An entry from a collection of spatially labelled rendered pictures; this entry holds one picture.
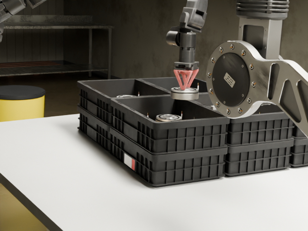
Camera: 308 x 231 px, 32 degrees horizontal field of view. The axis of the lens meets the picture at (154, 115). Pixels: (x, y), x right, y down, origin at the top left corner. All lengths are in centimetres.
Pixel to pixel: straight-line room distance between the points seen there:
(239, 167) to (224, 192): 17
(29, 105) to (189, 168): 199
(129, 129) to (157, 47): 493
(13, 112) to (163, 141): 201
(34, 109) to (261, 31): 248
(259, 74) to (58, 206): 73
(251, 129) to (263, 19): 64
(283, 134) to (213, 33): 398
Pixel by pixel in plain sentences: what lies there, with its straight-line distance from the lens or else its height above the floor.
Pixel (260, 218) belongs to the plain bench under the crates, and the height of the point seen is 70.
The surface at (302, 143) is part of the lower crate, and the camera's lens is 211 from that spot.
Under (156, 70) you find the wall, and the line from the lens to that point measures 686.
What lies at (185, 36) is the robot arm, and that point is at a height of 119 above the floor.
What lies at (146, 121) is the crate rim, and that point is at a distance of 178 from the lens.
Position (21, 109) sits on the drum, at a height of 53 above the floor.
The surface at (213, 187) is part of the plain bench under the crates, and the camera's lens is 185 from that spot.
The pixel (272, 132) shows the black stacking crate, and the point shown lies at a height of 85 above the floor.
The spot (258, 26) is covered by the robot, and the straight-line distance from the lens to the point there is 142.
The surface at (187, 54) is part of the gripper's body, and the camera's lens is 193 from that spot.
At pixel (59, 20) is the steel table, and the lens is 780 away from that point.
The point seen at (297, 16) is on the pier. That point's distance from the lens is 498.
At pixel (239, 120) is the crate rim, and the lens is 189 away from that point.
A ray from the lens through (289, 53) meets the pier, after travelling 504.
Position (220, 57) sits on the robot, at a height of 119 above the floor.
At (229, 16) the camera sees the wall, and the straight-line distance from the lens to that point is 576.
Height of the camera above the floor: 136
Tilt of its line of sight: 13 degrees down
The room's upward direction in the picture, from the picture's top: 2 degrees clockwise
